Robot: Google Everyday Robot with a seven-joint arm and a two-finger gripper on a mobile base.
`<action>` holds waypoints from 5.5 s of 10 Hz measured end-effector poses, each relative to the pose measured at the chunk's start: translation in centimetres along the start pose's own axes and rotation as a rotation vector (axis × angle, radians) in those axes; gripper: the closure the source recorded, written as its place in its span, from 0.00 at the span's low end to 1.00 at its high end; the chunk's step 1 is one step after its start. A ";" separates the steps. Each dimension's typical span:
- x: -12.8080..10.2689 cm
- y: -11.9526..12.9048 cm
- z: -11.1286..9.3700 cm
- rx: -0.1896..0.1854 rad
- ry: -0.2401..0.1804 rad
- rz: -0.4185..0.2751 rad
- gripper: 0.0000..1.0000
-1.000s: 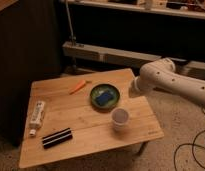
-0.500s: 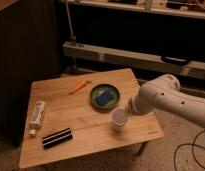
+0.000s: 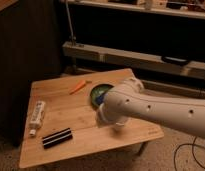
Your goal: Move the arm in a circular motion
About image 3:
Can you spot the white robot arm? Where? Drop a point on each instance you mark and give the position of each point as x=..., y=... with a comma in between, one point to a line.
x=128, y=100

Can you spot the green bowl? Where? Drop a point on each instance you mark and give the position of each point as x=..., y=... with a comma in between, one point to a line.
x=97, y=91

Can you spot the blue sponge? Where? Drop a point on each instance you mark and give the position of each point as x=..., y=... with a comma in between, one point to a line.
x=99, y=99

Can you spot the orange carrot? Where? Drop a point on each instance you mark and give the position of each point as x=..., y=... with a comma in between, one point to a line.
x=79, y=86

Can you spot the wooden folding table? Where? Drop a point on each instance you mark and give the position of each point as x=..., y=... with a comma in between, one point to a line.
x=64, y=110

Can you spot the white paper cup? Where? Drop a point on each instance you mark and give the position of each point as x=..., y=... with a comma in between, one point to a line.
x=118, y=126

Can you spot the metal vertical pole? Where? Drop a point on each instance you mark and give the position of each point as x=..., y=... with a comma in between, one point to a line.
x=72, y=35

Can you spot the black striped box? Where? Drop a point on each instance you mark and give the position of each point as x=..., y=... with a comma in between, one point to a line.
x=57, y=138

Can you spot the white tube with cap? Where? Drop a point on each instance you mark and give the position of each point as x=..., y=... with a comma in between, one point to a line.
x=36, y=117

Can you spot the dark cabinet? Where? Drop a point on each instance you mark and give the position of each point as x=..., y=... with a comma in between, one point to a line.
x=29, y=51

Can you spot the grey metal beam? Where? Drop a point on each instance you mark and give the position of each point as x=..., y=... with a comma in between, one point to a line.
x=137, y=60

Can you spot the upper wooden shelf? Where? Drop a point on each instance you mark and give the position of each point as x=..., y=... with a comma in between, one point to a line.
x=147, y=6

